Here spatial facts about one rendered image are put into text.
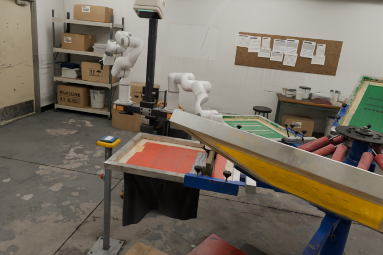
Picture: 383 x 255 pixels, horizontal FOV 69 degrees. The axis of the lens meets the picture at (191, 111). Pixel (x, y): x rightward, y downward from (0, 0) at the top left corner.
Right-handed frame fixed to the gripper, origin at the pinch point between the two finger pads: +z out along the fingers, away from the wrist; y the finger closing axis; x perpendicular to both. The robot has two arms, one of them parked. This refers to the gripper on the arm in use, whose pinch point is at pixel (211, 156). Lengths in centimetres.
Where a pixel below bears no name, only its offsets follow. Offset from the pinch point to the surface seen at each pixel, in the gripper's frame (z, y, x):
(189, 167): 6.0, 12.7, 7.9
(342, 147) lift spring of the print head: -22, -71, 13
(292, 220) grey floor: 101, -84, -106
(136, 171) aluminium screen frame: 4.0, 39.9, 28.5
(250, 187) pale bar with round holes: -0.4, -24.0, 33.3
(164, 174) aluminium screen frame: 3.2, 23.3, 28.5
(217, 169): 6.2, -4.8, 5.0
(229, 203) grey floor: 100, -17, -115
